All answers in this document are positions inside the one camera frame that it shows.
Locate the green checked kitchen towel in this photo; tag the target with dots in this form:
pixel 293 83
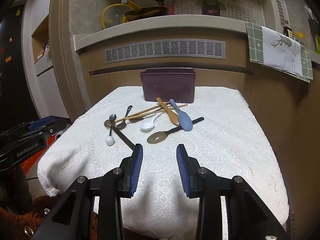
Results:
pixel 280 50

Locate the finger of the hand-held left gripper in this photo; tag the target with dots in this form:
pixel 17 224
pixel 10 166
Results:
pixel 25 131
pixel 45 122

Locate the beige kitchen countertop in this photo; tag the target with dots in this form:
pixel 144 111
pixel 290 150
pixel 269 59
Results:
pixel 175 23

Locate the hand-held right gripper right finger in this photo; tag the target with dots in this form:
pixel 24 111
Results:
pixel 182 170

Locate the metal spoon with white ball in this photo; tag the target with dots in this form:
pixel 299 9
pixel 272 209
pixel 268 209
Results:
pixel 109 140

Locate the wooden chopstick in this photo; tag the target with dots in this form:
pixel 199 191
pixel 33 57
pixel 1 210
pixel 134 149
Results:
pixel 150 109
pixel 172 107

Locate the red floor mat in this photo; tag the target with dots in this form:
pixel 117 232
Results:
pixel 32 167

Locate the purple plastic utensil holder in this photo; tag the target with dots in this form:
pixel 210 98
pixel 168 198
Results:
pixel 167 87

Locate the white textured cloth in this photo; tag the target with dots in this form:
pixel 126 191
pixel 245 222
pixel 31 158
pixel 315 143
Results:
pixel 225 142

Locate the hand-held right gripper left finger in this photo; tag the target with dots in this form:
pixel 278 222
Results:
pixel 137 170

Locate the blue rice paddle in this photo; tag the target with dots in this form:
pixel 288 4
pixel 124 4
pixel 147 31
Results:
pixel 185 122

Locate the wall shelf niche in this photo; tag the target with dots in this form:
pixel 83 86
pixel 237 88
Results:
pixel 42 37

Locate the grey vent grille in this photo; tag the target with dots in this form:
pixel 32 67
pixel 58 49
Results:
pixel 165 51

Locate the translucent grey plastic spoon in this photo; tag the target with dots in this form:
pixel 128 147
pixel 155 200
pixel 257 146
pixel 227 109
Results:
pixel 109 123

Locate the white plastic spoon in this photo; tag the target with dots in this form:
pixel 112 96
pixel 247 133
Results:
pixel 147 126

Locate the yellow rimmed glass lid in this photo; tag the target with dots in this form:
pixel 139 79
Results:
pixel 103 17

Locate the light wooden spoon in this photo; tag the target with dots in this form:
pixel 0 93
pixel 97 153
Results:
pixel 172 116

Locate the dark brown small spoon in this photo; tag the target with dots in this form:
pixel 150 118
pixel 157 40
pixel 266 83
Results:
pixel 136 118

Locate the black refrigerator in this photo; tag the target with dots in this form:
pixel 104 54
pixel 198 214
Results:
pixel 15 85

